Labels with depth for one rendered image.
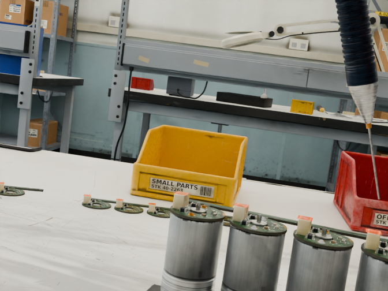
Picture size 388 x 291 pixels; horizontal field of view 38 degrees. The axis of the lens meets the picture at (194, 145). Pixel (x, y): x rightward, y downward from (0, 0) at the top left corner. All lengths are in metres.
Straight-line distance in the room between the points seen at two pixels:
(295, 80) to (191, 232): 2.28
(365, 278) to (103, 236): 0.22
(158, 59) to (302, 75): 0.64
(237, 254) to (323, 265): 0.04
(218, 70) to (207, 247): 2.28
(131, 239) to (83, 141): 4.51
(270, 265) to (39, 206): 0.27
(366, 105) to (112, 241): 0.24
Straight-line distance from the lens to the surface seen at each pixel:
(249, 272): 0.24
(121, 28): 2.64
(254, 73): 2.51
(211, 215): 0.25
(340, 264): 0.24
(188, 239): 0.25
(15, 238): 0.40
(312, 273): 0.24
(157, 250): 0.39
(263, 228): 0.24
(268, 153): 4.66
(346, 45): 0.21
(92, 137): 4.88
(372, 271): 0.24
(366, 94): 0.21
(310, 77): 2.51
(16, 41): 2.76
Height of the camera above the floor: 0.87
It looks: 7 degrees down
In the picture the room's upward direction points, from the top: 7 degrees clockwise
